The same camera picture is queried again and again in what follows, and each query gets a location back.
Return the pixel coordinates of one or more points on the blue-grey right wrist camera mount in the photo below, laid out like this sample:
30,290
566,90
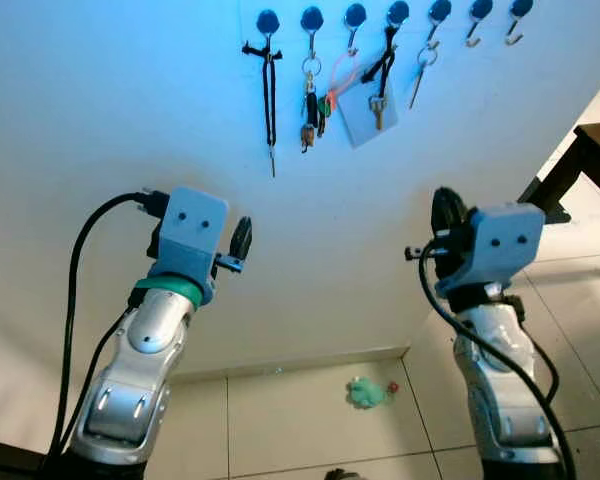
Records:
505,240

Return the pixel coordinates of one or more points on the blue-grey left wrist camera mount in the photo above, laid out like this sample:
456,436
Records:
192,225

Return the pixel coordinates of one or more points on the orange loop with green tag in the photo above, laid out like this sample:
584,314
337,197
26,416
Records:
327,104

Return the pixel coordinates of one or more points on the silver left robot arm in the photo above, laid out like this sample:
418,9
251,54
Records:
140,350

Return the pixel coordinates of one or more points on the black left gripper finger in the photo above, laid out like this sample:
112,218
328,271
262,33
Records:
241,238

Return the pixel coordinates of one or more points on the green soft toy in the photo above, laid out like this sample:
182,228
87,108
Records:
365,393

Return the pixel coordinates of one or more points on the black floor mat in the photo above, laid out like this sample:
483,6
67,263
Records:
545,200

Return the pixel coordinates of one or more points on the blue round wall hook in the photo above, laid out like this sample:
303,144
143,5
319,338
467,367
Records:
355,15
440,10
312,18
480,8
521,6
268,20
398,12

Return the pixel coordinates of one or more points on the small red ball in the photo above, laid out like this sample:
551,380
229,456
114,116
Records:
391,386

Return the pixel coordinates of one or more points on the dark robot foot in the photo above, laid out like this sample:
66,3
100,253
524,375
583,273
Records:
343,475

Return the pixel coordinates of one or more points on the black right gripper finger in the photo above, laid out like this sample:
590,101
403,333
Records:
448,212

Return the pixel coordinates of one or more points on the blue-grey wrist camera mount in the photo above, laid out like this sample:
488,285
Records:
192,225
505,240

